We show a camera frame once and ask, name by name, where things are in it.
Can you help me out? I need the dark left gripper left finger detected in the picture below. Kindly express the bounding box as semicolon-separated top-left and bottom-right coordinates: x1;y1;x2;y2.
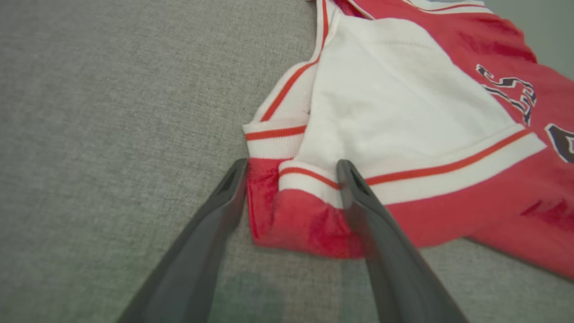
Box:
117;157;250;323

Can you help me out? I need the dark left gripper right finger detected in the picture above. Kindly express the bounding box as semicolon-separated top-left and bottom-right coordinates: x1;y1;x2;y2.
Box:
336;159;470;323

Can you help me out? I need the red and white jersey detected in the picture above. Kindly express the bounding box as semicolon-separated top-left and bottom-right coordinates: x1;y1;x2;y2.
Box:
242;0;574;281

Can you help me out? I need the grey fabric sofa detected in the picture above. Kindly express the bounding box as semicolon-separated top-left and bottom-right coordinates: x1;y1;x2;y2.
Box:
0;0;574;323

